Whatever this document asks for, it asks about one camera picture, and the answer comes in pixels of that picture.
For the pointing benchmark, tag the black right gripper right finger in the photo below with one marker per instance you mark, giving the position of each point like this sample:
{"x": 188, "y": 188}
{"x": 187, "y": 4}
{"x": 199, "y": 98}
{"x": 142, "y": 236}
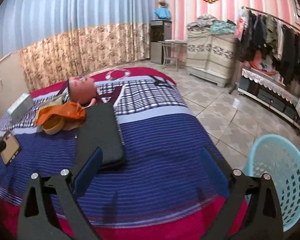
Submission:
{"x": 251, "y": 210}

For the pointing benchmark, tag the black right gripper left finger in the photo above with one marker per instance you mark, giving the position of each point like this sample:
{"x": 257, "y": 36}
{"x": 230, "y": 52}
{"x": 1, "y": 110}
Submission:
{"x": 37, "y": 217}

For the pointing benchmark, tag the orange plastic bag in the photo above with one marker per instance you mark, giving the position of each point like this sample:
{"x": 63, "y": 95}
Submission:
{"x": 72, "y": 113}

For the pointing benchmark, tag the light blue laundry basket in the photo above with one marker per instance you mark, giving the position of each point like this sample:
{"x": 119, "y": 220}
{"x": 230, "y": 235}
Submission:
{"x": 277, "y": 156}

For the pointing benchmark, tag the brown cardboard piece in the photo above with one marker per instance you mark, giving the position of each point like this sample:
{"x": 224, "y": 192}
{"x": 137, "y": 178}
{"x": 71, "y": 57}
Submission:
{"x": 12, "y": 148}

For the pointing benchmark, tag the beige bowl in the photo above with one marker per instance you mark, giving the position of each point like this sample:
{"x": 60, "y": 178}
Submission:
{"x": 53, "y": 125}

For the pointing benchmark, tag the striped blue red bedspread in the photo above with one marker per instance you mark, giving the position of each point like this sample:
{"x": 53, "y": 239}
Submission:
{"x": 167, "y": 188}

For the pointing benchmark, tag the black flat case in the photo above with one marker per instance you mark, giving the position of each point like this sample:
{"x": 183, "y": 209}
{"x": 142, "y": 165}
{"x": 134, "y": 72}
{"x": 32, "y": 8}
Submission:
{"x": 100, "y": 130}

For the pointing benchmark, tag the teal white tissue box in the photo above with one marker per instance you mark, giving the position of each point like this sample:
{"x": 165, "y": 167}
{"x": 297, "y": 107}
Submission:
{"x": 20, "y": 107}

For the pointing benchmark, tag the low shelf with lace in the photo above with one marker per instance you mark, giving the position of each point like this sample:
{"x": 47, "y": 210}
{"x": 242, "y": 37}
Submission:
{"x": 271, "y": 94}

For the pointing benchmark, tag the beige side cabinet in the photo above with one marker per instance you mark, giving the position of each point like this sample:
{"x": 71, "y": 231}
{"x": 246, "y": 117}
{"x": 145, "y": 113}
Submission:
{"x": 12, "y": 81}

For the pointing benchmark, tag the cabinet with patterned cover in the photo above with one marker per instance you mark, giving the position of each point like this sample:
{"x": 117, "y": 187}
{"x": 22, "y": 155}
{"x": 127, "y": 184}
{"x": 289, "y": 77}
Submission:
{"x": 210, "y": 56}

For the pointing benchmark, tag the clothes rack with garments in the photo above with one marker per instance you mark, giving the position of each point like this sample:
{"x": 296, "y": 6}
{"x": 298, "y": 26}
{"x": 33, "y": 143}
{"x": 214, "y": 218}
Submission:
{"x": 269, "y": 45}

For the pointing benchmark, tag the blue and floral curtain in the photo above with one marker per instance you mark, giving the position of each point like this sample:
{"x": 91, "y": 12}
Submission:
{"x": 57, "y": 39}

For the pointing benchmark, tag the pile of folded clothes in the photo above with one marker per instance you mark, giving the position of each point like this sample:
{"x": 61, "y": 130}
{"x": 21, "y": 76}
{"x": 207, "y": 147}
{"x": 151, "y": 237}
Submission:
{"x": 212, "y": 24}

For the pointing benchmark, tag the grey water dispenser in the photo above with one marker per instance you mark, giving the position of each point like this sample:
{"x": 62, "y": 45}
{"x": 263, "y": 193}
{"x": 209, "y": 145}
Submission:
{"x": 160, "y": 30}

